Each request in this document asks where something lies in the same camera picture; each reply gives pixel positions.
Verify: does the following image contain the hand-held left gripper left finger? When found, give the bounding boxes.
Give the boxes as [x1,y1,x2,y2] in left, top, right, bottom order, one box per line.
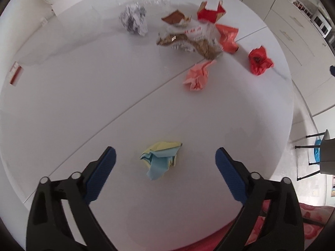
[26,146,117,251]

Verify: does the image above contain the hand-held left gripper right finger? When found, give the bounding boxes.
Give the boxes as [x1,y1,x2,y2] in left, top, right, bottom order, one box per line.
[215,147,305,251]

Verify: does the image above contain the yellow and blue paper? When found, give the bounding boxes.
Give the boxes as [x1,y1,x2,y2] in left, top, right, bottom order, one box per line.
[139,142,182,181]

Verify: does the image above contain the red and white medicine box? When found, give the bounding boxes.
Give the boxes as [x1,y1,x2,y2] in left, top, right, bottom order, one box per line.
[10,61,24,86]

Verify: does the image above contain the blue bag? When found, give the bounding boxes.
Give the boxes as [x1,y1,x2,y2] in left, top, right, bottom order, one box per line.
[314,139,323,164]

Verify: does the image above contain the red patterned cloth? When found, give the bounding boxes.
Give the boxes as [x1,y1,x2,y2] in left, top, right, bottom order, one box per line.
[173,199,331,251]

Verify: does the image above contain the grey chair with black legs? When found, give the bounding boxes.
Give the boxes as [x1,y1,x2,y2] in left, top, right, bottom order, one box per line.
[295,129,335,181]

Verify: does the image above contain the pink crumpled paper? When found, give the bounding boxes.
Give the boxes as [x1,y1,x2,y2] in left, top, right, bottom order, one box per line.
[183,60,217,92]

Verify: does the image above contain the red crumpled plastic bag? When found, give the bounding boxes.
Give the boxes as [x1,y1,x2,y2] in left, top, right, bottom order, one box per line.
[248,46,274,76]

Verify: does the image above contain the orange crumpled wrapper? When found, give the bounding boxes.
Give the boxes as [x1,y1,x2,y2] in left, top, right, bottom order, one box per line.
[215,23,240,54]

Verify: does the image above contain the clear printed plastic bag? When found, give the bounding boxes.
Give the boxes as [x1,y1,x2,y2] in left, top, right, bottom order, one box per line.
[156,21,224,60]

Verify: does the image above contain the white cabinet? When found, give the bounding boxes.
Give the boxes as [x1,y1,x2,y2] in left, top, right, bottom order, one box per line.
[242,0,335,115]

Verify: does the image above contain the crumpled black and white newspaper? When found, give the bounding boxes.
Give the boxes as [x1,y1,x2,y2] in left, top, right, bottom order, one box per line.
[119,4,148,36]

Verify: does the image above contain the torn red cardboard box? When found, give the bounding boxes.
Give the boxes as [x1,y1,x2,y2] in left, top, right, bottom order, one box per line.
[197,0,227,24]

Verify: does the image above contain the brown cardboard scrap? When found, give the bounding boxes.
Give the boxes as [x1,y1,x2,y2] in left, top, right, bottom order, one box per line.
[161,9,192,27]

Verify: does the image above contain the white open shelf unit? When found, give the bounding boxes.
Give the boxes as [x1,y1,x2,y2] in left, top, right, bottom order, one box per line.
[280,0,335,39]

